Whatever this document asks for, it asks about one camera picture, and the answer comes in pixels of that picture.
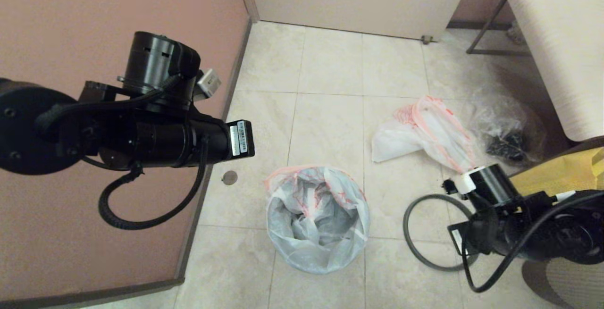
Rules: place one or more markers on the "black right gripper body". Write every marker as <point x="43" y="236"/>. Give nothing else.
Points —
<point x="500" y="224"/>

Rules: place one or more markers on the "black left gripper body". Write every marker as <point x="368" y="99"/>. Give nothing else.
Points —
<point x="165" y="139"/>

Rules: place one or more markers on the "yellow shopping bag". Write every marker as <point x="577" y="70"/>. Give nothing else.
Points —
<point x="566" y="172"/>

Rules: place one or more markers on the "clear bag with black contents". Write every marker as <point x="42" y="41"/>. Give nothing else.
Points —
<point x="500" y="120"/>

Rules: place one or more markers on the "black round trash bin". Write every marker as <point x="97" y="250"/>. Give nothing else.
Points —
<point x="311" y="259"/>

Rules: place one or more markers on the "grey ribbed round object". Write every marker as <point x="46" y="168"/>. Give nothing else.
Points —
<point x="575" y="285"/>

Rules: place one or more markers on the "small clear container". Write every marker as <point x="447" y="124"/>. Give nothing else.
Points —
<point x="515" y="32"/>

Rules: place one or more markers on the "cream striped table top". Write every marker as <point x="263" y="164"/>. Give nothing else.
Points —
<point x="561" y="40"/>

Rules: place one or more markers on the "small metal door stop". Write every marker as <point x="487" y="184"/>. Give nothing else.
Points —
<point x="428" y="39"/>

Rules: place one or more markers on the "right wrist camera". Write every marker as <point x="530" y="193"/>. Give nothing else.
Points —
<point x="450" y="187"/>

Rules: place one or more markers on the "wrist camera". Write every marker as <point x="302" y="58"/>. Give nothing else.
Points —
<point x="208" y="82"/>
<point x="450" y="187"/>

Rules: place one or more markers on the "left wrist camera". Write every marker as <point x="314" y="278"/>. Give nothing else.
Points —
<point x="208" y="82"/>

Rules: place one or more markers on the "dark metal table frame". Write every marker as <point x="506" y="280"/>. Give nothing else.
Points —
<point x="495" y="52"/>

